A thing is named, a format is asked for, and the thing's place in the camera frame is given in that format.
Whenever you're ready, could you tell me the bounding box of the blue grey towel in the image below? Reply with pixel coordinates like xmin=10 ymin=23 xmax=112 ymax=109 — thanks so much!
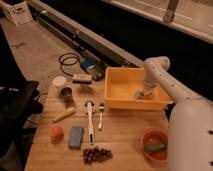
xmin=134 ymin=90 xmax=145 ymax=100

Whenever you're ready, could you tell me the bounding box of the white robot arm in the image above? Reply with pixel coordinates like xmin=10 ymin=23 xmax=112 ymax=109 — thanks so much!
xmin=143 ymin=56 xmax=213 ymax=171

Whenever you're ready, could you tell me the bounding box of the yellow plastic tray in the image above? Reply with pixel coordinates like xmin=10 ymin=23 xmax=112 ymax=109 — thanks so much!
xmin=104 ymin=67 xmax=173 ymax=110

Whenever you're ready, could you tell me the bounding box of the wooden scrub brush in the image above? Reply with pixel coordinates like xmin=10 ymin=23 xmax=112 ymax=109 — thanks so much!
xmin=72 ymin=74 xmax=92 ymax=84

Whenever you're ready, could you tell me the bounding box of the metal cup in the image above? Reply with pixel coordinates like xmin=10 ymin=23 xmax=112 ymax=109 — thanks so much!
xmin=61 ymin=87 xmax=73 ymax=102

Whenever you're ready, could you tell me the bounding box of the blue sponge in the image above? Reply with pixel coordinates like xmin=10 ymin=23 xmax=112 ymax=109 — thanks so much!
xmin=68 ymin=126 xmax=84 ymax=148

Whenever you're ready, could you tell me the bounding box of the orange fruit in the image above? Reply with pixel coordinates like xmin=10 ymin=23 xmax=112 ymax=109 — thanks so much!
xmin=50 ymin=127 xmax=64 ymax=142

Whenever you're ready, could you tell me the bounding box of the bunch of dark grapes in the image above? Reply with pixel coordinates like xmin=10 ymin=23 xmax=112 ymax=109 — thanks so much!
xmin=83 ymin=147 xmax=113 ymax=164

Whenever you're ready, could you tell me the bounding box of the red bowl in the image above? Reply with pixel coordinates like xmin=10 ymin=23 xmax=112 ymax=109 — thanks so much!
xmin=141 ymin=128 xmax=168 ymax=163

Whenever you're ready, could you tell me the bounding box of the green cucumber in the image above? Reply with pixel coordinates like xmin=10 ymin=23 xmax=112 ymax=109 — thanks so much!
xmin=144 ymin=143 xmax=165 ymax=152

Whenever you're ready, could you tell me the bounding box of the black chair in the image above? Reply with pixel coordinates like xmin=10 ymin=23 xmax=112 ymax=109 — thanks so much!
xmin=0 ymin=81 xmax=43 ymax=167

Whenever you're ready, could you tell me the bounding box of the white cardboard box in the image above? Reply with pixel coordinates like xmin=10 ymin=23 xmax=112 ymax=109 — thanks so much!
xmin=0 ymin=0 xmax=33 ymax=26

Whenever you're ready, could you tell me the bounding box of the black coiled cable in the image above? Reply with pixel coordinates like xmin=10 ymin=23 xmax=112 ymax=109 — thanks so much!
xmin=58 ymin=52 xmax=82 ymax=77

